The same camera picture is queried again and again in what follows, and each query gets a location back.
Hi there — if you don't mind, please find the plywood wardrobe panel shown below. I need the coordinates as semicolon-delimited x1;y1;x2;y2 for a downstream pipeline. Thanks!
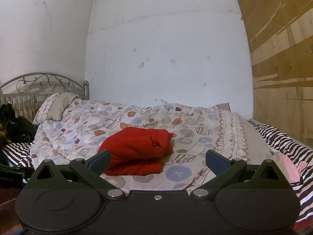
238;0;312;145

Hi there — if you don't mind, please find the metal bed headboard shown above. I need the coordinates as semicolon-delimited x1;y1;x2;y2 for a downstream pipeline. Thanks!
1;72;90;121

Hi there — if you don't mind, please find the black white striped bedsheet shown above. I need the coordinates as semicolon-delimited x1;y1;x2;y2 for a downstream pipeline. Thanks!
2;120;313;230

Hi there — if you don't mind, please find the beige pillow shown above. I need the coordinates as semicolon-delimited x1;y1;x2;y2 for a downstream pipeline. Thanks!
33;92;79;125

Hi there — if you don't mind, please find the pink cloth on sheet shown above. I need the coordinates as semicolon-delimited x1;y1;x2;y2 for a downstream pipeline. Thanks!
279;154;308;183

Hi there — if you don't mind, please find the black bag beside bed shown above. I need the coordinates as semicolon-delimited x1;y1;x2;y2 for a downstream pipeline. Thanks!
1;103;37;189

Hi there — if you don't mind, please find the spotted white duvet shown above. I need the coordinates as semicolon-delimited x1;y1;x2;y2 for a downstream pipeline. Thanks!
30;97;285;192

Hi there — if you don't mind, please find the red garment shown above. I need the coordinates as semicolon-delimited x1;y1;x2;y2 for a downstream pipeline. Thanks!
98;127;174;176

